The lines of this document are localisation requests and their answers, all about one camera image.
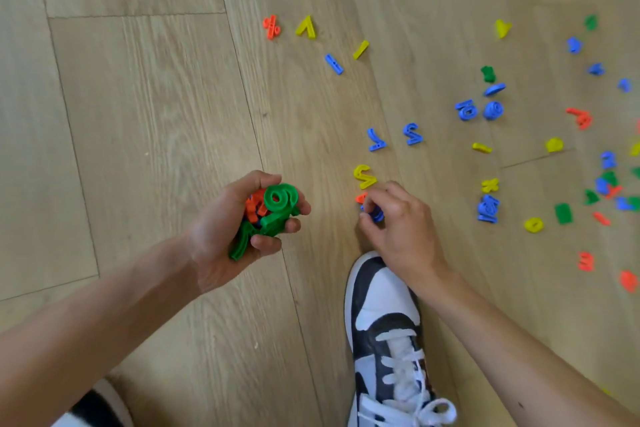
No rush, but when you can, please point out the black and white left sneaker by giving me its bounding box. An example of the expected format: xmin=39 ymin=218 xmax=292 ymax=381
xmin=52 ymin=379 xmax=135 ymax=427

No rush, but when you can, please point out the black and white sneaker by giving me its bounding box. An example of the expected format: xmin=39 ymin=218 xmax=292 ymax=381
xmin=52 ymin=379 xmax=135 ymax=427
xmin=344 ymin=251 xmax=458 ymax=427

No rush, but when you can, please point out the person's right forearm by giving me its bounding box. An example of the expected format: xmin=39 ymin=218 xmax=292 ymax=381
xmin=415 ymin=267 xmax=640 ymax=427

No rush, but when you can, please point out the black and white right sneaker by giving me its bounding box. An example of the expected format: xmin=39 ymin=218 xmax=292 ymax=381
xmin=344 ymin=251 xmax=458 ymax=427

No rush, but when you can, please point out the person's left hand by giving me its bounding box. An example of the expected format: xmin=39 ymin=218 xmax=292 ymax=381
xmin=186 ymin=170 xmax=312 ymax=295

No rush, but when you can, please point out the person's right hand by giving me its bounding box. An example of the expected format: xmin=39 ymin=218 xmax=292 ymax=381
xmin=358 ymin=180 xmax=452 ymax=298

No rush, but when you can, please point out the green angular plastic digit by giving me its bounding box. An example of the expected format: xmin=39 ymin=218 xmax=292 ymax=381
xmin=229 ymin=221 xmax=258 ymax=262

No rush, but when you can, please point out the person's left forearm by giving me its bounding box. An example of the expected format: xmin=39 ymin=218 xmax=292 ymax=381
xmin=0 ymin=237 xmax=203 ymax=427

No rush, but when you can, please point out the green looped plastic digit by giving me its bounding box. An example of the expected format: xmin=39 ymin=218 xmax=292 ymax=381
xmin=263 ymin=183 xmax=301 ymax=215

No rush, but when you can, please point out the pile of mixed plastic pieces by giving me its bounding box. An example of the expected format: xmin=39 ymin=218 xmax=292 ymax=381
xmin=583 ymin=166 xmax=640 ymax=212

